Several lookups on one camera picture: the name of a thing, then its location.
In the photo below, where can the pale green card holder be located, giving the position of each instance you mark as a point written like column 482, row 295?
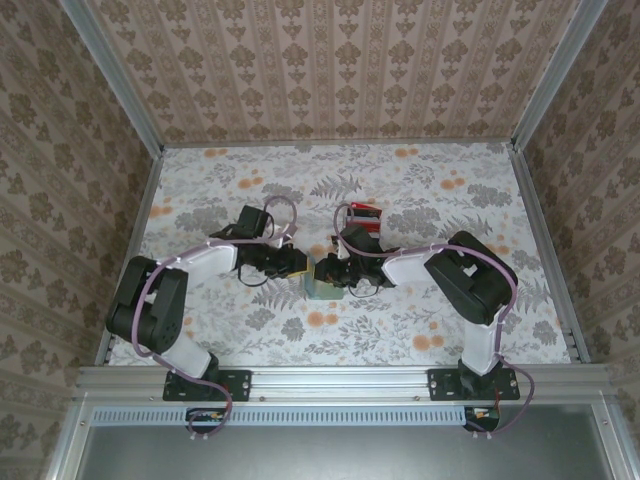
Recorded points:
column 325, row 293

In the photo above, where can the red and grey box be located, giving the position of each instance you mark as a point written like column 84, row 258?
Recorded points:
column 372, row 228

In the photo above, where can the red credit card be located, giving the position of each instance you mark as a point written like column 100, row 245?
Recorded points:
column 361, row 205

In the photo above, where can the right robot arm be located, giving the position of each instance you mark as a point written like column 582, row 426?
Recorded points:
column 465, row 290

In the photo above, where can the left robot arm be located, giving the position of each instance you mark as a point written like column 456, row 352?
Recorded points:
column 150, row 320

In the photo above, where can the small circuit board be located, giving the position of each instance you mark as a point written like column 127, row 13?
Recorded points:
column 482, row 415
column 205, row 416

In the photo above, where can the grey metal sheet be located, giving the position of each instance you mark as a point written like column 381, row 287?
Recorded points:
column 340, row 455

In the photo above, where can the wide aluminium frame rail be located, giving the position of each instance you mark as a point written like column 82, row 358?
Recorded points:
column 340, row 382

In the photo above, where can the thin aluminium rail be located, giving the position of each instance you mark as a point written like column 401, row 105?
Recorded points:
column 340, row 143

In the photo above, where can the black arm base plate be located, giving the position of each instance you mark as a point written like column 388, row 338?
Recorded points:
column 440, row 385
column 240, row 385

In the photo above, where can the aluminium side rail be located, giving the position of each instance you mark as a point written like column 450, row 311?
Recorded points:
column 144, row 210
column 547, row 250

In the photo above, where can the aluminium frame post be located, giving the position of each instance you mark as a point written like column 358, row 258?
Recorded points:
column 115, row 80
column 560, row 75

